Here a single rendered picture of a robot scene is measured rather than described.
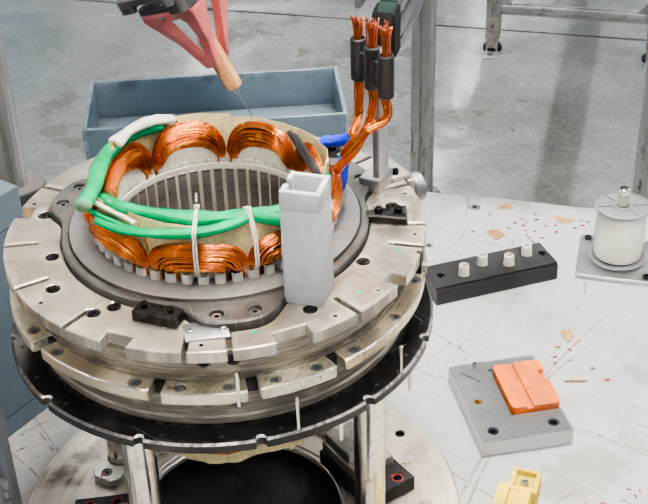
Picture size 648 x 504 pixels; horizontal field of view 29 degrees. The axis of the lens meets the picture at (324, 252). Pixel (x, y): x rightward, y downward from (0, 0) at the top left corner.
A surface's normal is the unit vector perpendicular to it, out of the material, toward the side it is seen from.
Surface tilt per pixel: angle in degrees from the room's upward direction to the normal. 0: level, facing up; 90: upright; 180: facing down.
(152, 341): 0
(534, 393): 0
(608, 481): 0
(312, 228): 90
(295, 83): 90
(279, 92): 90
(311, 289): 90
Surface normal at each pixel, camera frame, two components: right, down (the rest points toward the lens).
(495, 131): -0.03, -0.84
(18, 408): 0.82, 0.29
